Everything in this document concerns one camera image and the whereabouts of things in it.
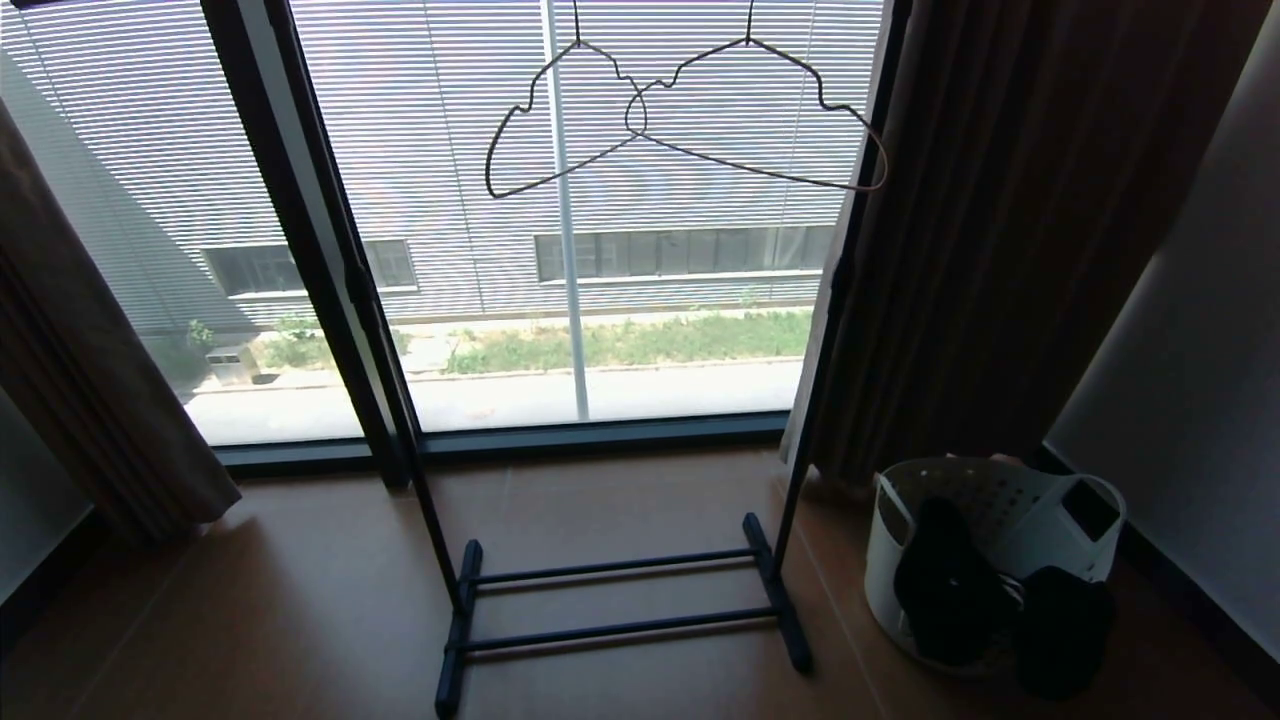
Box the pink clothes hanger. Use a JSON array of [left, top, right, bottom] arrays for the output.
[[485, 0, 649, 199], [625, 0, 889, 193]]

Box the black clothes rack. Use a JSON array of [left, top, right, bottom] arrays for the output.
[[262, 0, 913, 719]]

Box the heap of clothes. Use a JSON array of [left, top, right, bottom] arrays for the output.
[[893, 497, 1118, 701]]

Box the white laundry basket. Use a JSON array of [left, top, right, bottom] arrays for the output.
[[865, 455, 1128, 681]]

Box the window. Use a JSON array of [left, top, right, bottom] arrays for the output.
[[0, 0, 893, 477]]

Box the brown curtain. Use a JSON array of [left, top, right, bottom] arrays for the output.
[[780, 0, 1273, 493], [0, 98, 243, 547]]

